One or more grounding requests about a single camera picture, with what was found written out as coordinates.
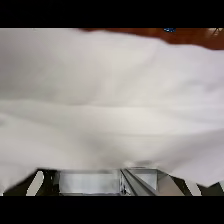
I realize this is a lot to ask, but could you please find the white garment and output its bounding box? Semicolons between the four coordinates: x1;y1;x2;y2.
0;28;224;196

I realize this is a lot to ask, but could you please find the silver frame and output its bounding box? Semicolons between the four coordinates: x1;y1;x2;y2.
49;166;188;197

